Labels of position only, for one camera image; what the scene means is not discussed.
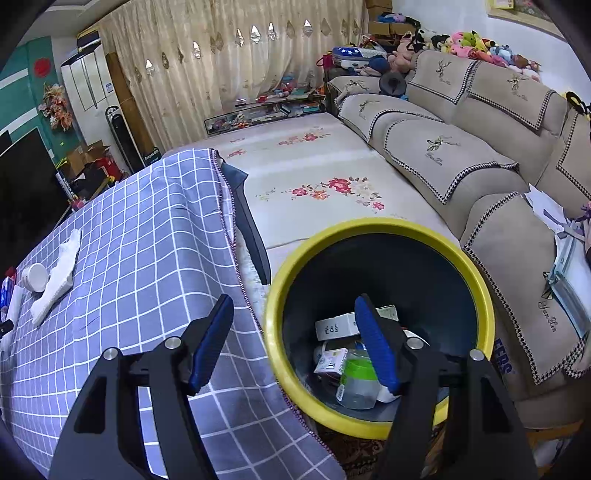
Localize hanging flower decoration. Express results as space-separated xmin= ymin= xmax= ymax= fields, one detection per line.
xmin=39 ymin=83 xmax=75 ymax=132

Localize white plastic bottle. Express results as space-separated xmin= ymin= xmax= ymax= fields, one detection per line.
xmin=21 ymin=264 xmax=49 ymax=292

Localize white foam net sleeve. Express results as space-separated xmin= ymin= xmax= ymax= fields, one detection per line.
xmin=30 ymin=228 xmax=83 ymax=326

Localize black tower fan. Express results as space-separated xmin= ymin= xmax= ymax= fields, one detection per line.
xmin=105 ymin=105 xmax=146 ymax=174

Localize pile of plush toys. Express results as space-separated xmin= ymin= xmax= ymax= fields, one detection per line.
xmin=388 ymin=28 xmax=543 ymax=79

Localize blue patterned bag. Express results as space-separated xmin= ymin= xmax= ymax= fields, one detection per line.
xmin=332 ymin=45 xmax=370 ymax=63

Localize floral bed cover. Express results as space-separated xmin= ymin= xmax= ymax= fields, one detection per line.
xmin=164 ymin=113 xmax=462 ymax=296

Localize clear document folder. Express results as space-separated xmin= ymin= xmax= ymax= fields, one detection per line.
xmin=547 ymin=235 xmax=591 ymax=340

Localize white loose papers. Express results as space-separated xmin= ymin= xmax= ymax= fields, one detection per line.
xmin=524 ymin=185 xmax=572 ymax=230

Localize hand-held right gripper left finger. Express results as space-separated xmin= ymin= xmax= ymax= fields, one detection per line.
xmin=48 ymin=294 xmax=235 ymax=480

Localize beige sofa checkered trim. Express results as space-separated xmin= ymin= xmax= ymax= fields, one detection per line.
xmin=328 ymin=48 xmax=591 ymax=416

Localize green white tube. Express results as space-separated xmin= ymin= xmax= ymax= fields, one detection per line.
xmin=335 ymin=348 xmax=384 ymax=411

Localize blue white packet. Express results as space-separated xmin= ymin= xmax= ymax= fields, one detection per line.
xmin=314 ymin=348 xmax=349 ymax=374

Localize beige patterned curtain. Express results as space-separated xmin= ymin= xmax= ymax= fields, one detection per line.
xmin=99 ymin=0 xmax=370 ymax=153

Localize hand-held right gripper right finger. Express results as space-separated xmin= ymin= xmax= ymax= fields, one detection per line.
xmin=355 ymin=294 xmax=539 ymax=480

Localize low shelf with clutter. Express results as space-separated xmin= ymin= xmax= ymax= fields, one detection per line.
xmin=203 ymin=88 xmax=328 ymax=137

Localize dark round cushion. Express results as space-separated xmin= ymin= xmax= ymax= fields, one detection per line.
xmin=379 ymin=74 xmax=407 ymax=97

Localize open cardboard box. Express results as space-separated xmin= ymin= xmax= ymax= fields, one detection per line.
xmin=65 ymin=144 xmax=112 ymax=182

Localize red cardboard box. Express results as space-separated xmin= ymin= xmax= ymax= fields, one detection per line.
xmin=95 ymin=157 xmax=123 ymax=183

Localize yellow rimmed dark waste bin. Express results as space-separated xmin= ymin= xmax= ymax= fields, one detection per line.
xmin=264 ymin=218 xmax=496 ymax=440

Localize blue checkered tablecloth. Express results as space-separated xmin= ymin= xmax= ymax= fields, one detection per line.
xmin=0 ymin=148 xmax=347 ymax=480

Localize patterned rug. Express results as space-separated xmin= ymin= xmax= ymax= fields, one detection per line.
xmin=318 ymin=425 xmax=444 ymax=480

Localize black flat television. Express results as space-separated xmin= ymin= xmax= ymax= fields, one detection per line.
xmin=0 ymin=128 xmax=70 ymax=273

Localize white tea box leaf print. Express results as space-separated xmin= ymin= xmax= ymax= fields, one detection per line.
xmin=315 ymin=313 xmax=361 ymax=341

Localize stack of cardboard boxes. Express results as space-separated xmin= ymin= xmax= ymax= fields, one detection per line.
xmin=365 ymin=0 xmax=398 ymax=35

